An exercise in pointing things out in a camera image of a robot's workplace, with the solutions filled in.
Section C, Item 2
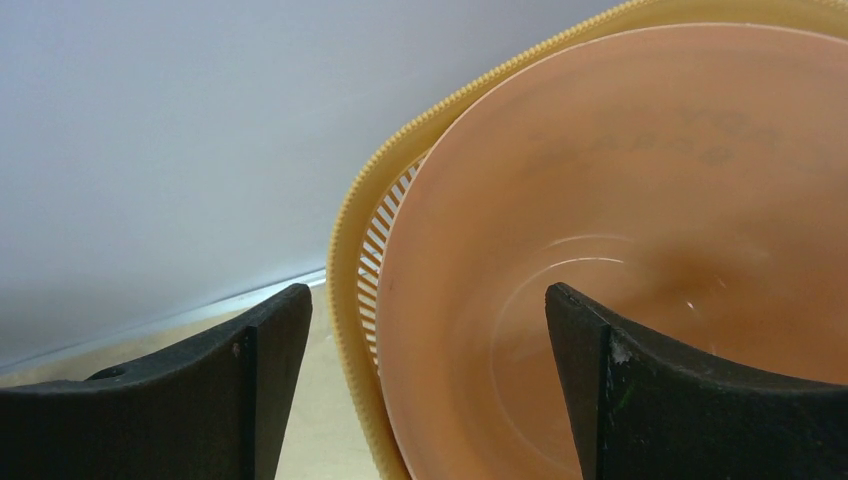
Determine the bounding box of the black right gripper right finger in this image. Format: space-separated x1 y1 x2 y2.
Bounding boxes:
545 283 847 479

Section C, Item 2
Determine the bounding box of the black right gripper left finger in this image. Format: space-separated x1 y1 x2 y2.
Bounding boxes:
1 284 313 479

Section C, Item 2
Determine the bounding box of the yellow slatted waste bin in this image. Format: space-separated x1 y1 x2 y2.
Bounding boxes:
326 1 847 480

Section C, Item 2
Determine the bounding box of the orange plastic bucket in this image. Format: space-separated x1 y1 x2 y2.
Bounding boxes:
376 23 847 479

